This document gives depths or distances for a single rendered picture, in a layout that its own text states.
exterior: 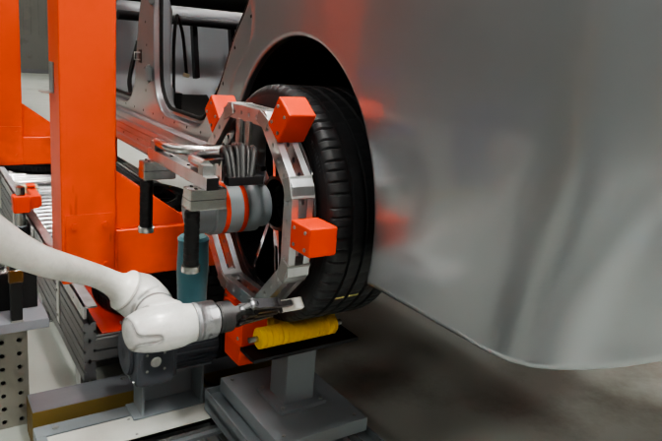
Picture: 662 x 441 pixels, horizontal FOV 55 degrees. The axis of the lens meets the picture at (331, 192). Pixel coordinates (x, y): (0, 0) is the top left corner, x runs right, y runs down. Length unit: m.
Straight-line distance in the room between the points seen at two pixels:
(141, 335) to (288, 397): 0.67
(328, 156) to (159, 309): 0.52
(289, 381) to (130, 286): 0.63
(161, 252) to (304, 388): 0.64
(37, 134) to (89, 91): 2.00
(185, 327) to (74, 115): 0.80
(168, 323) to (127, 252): 0.70
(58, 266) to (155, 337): 0.26
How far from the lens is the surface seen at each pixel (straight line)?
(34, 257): 1.34
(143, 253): 2.14
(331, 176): 1.49
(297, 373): 1.96
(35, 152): 3.97
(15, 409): 2.40
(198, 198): 1.45
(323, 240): 1.44
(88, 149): 2.01
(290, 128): 1.50
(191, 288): 1.84
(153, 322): 1.45
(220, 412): 2.12
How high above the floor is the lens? 1.28
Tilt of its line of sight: 13 degrees down
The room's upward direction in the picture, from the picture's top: 4 degrees clockwise
